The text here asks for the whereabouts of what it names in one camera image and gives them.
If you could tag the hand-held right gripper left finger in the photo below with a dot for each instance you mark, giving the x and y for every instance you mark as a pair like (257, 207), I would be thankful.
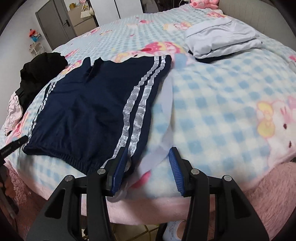
(118, 171)

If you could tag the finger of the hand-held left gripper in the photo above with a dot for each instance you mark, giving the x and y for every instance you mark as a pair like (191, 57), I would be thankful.
(20, 141)

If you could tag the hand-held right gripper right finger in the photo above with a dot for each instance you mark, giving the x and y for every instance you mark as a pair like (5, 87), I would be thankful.
(177, 171)

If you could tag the navy striped shorts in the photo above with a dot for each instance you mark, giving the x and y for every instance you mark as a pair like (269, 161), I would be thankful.
(81, 104)

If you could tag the black clothes pile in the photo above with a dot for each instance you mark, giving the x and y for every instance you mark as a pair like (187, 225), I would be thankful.
(41, 67)

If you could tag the pink printed pajama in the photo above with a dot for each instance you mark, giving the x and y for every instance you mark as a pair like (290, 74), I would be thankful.
(15, 111)

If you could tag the person's socked foot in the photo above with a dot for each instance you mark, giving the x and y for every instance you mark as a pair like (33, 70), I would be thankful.
(173, 230)

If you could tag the blue checked printed blanket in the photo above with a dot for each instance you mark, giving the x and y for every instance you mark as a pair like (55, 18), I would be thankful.
(219, 104)

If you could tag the white shelf rack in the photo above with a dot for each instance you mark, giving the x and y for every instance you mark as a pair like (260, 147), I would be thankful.
(37, 49)

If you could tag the pink fuzzy rug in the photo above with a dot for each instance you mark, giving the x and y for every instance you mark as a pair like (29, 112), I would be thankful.
(272, 197)

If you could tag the red and blue plush toy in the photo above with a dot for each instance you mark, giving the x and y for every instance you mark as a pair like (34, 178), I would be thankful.
(34, 34)

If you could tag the grey door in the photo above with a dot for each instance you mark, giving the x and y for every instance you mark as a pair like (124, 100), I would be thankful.
(53, 23)

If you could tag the beige drawer cabinet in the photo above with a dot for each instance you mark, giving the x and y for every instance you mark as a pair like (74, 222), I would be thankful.
(81, 23)

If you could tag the folded light blue garment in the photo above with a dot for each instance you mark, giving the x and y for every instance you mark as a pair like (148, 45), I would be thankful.
(219, 34)

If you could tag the white handbag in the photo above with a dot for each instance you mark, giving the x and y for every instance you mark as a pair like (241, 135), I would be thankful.
(85, 12)

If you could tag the white wardrobe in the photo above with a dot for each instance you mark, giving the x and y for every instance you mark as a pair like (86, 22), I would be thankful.
(111, 9)

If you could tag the pink plush toy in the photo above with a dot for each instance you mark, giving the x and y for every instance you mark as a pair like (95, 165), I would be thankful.
(203, 3)

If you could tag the grey padded headboard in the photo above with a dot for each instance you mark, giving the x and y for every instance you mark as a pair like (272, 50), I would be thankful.
(254, 11)

